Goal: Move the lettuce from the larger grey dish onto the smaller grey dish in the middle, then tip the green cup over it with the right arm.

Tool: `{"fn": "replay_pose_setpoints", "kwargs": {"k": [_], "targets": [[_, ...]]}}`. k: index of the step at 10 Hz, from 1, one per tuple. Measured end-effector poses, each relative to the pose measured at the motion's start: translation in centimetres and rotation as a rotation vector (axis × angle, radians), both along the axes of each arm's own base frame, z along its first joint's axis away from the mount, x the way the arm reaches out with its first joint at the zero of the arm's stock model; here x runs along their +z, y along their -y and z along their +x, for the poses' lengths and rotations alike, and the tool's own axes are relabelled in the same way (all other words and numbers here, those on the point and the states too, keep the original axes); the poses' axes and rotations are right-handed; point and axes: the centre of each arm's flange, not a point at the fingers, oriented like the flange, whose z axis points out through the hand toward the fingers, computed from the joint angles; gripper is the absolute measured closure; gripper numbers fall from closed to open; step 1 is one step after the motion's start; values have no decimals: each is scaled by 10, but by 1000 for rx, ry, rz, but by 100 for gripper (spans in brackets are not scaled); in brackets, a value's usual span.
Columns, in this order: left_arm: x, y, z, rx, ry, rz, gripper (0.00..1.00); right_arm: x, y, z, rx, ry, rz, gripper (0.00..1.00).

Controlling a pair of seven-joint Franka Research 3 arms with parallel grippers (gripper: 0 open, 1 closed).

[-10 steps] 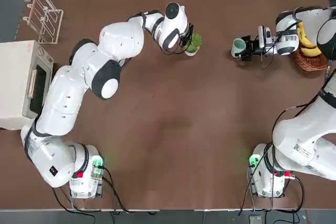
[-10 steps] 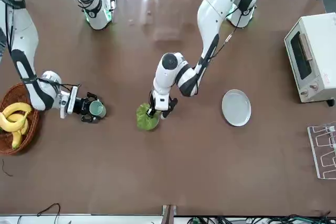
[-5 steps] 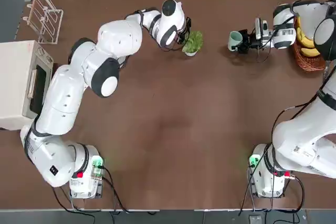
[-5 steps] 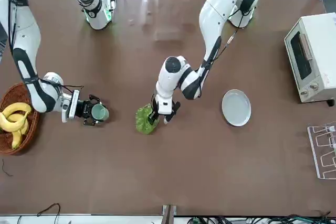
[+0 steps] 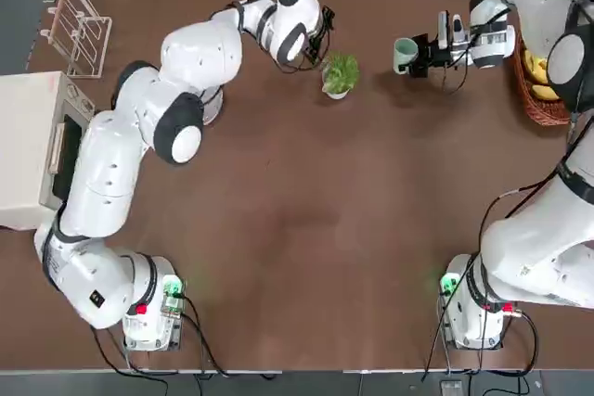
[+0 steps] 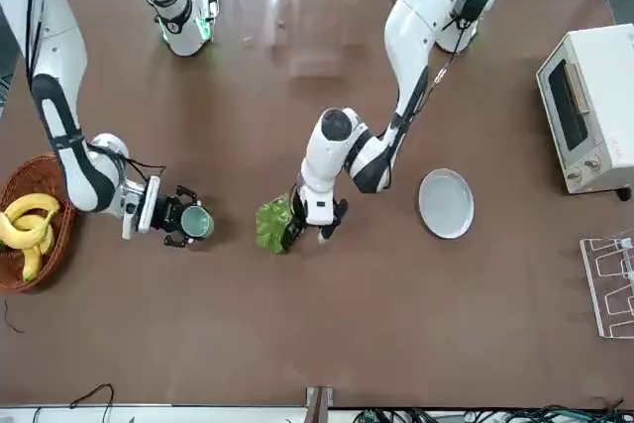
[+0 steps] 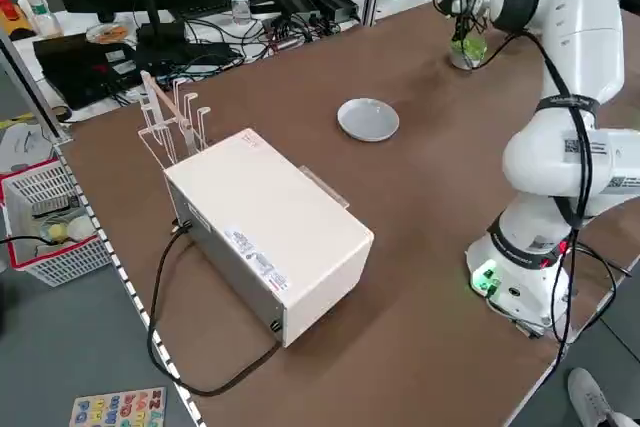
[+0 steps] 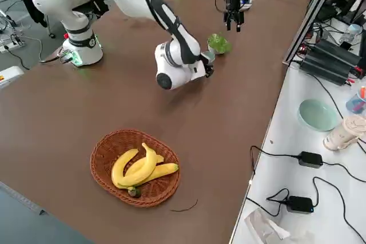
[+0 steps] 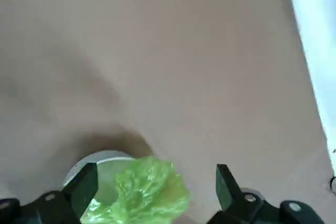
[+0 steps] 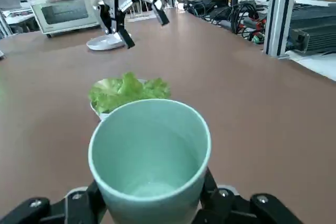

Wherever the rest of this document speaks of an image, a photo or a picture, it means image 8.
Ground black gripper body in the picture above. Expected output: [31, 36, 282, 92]
[201, 58, 216, 79]
[224, 0, 246, 14]

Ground pale green cup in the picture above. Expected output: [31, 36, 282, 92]
[201, 51, 216, 65]

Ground clear pen cup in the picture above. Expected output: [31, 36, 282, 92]
[345, 85, 366, 115]

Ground small grey bowl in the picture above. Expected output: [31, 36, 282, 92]
[207, 42, 229, 55]

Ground black power supply unit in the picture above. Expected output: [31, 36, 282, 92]
[313, 39, 363, 69]
[299, 52, 354, 86]

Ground pale green bowl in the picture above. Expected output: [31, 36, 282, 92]
[297, 98, 340, 133]

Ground yellow banana bunch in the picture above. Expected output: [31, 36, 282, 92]
[110, 142, 180, 198]

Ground black power adapter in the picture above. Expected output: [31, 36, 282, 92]
[298, 151, 324, 169]
[285, 195, 315, 215]

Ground brown wicker basket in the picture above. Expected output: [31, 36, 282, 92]
[90, 129, 181, 208]

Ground beige tumbler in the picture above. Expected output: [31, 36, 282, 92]
[323, 115, 366, 152]

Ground crumpled clear plastic bag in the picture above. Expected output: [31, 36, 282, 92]
[244, 208, 293, 244]

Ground white power strip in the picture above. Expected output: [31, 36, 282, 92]
[0, 34, 25, 54]

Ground white box yellow label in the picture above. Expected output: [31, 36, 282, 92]
[0, 66, 25, 91]

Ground aluminium frame post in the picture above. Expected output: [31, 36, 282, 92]
[282, 0, 345, 65]

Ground brown string piece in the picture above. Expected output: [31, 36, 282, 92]
[170, 198, 199, 213]

